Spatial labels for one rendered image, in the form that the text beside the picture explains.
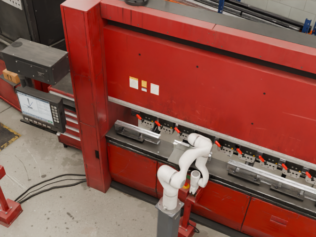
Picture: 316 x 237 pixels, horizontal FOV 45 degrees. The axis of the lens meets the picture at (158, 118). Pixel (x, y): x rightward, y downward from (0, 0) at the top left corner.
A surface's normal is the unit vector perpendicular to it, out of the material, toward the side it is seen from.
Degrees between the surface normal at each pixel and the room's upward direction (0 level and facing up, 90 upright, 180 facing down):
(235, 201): 90
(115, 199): 0
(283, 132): 90
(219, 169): 0
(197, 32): 90
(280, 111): 90
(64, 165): 0
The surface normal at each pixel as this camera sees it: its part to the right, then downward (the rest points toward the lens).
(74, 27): -0.43, 0.60
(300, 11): -0.62, 0.52
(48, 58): 0.03, -0.73
